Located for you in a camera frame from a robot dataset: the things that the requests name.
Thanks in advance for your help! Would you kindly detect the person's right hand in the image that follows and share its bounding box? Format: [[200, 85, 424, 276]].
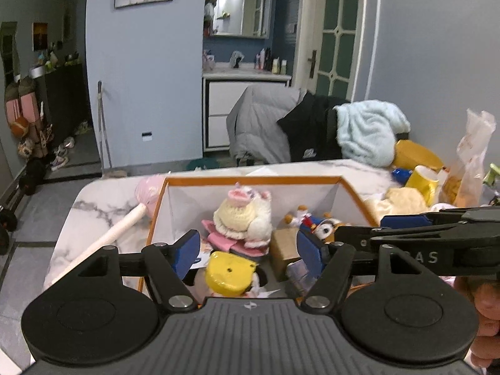
[[454, 275, 500, 368]]

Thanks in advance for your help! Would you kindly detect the clear plastic bag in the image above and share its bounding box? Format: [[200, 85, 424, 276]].
[[441, 108, 497, 208]]

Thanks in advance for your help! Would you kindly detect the yellow cup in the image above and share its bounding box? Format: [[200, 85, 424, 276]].
[[405, 165, 441, 206]]

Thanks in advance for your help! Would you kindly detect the group of bottles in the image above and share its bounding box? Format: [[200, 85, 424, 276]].
[[255, 46, 288, 75]]

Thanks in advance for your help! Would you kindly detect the dark sideboard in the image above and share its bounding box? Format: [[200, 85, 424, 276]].
[[34, 62, 93, 154]]

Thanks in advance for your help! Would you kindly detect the cream plush toy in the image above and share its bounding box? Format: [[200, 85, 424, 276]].
[[384, 187, 429, 220]]

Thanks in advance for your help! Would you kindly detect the white vanity cabinet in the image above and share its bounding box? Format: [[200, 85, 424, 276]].
[[202, 71, 292, 153]]

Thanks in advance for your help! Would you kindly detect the basketball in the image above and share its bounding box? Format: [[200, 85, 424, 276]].
[[11, 116, 31, 138]]

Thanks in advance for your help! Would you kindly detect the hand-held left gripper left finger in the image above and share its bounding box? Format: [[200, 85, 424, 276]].
[[78, 229, 202, 313]]

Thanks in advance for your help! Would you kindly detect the large yellow container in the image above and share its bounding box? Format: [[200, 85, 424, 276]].
[[392, 139, 445, 171]]

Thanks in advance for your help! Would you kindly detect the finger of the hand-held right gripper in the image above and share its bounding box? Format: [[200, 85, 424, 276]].
[[380, 209, 466, 230], [336, 222, 462, 245]]

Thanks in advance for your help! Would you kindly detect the clear plastic package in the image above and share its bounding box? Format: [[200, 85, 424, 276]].
[[286, 261, 314, 294]]

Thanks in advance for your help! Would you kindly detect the grey down jacket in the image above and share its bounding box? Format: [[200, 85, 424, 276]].
[[226, 85, 310, 165]]

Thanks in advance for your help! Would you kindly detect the small brown cardboard box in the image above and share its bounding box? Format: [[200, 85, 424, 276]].
[[269, 227, 304, 283]]

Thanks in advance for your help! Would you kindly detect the glass-paned door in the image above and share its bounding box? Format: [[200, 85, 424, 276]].
[[300, 0, 365, 103]]

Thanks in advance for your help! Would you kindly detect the pair of sneakers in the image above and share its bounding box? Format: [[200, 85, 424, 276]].
[[50, 136, 78, 171]]

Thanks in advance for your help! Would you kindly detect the orange-rimmed white box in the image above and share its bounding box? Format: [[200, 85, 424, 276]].
[[146, 174, 381, 306]]

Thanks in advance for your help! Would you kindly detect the pink massage hammer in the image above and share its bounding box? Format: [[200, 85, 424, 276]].
[[43, 174, 167, 290]]

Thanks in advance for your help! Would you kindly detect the wall mirror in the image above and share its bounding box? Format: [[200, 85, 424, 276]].
[[212, 0, 275, 40]]

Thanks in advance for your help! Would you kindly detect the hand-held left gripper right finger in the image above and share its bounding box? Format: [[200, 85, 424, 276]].
[[296, 228, 424, 314]]

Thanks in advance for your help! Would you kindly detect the light blue fleece blanket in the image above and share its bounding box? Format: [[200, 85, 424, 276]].
[[335, 99, 412, 167]]

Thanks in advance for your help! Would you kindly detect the small dark wall picture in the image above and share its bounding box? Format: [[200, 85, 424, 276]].
[[32, 22, 48, 52]]

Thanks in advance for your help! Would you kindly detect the black jacket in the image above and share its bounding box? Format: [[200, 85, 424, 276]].
[[277, 91, 349, 163]]

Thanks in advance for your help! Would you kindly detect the pink bag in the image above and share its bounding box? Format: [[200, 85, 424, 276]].
[[5, 77, 42, 126]]

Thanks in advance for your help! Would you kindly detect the green basin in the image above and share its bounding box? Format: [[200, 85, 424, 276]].
[[187, 158, 220, 171]]

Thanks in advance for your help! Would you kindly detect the broom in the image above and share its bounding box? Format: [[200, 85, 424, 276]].
[[96, 81, 128, 179]]

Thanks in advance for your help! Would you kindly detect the cream and pink knitted plush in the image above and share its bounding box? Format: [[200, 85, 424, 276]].
[[201, 187, 274, 255]]

